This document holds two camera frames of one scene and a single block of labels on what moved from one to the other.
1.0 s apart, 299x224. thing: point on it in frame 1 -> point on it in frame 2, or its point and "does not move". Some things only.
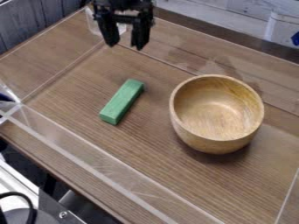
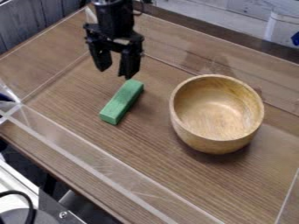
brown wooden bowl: (217, 111) does not move
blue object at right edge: (294, 38) does not move
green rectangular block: (119, 104) does not move
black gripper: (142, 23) -> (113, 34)
